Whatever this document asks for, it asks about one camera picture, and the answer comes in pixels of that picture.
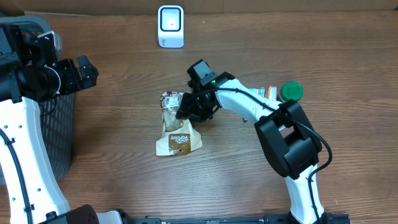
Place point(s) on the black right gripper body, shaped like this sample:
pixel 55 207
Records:
pixel 198 107

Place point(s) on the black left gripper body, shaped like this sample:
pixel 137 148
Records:
pixel 70 79

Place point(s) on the brown pastry bag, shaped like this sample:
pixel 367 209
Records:
pixel 178 136

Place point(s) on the teal wet wipes pack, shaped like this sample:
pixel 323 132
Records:
pixel 260 91

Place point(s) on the orange tissue pack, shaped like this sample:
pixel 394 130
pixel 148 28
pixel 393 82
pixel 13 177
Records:
pixel 272 93

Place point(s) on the green lid jar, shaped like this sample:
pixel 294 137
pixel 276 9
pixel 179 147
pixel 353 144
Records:
pixel 291 91

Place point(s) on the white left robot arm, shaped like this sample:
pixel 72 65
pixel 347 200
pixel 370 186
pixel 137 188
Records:
pixel 31 73

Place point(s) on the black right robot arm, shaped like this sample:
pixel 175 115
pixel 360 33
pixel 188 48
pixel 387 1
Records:
pixel 288 140

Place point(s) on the white barcode scanner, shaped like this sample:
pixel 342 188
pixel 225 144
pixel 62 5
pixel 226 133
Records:
pixel 171 26

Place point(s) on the grey plastic mesh basket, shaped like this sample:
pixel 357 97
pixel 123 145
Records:
pixel 57 128

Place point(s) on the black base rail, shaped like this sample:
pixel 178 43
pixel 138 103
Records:
pixel 328 218

